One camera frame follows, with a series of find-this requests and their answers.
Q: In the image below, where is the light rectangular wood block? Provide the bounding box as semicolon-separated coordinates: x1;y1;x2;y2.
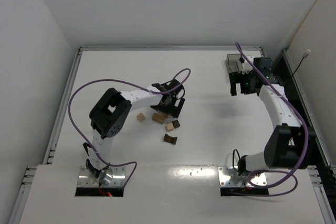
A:
152;113;165;124

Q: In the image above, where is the smoky transparent plastic bin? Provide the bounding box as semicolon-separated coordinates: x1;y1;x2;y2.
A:
225;54;243;73

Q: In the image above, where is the small light wood cube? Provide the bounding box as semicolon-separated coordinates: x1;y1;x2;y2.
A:
136;113;145;122

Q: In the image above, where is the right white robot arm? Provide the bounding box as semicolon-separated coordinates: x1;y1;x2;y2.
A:
225;54;316;175

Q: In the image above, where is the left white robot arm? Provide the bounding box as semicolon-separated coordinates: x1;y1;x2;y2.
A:
84;79;185;178

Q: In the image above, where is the dark brown arch block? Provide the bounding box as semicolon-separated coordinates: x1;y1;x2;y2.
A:
163;134;177;145

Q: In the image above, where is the dark brown wood cube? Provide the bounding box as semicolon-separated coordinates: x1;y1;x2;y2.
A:
172;120;181;129

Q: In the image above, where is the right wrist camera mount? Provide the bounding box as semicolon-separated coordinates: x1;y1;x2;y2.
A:
238;56;253;74

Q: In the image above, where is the aluminium table frame rail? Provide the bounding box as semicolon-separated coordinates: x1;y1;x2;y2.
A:
78;46;264;52

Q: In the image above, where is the black cable white plug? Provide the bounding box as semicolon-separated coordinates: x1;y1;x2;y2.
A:
285;49;311;88

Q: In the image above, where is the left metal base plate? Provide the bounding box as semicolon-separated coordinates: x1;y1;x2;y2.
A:
77;166;125;188

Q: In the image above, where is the metal base plate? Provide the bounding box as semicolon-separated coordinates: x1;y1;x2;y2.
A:
217;166;267;189
77;166;125;188

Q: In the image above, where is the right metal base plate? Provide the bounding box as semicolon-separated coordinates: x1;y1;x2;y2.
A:
217;166;267;189

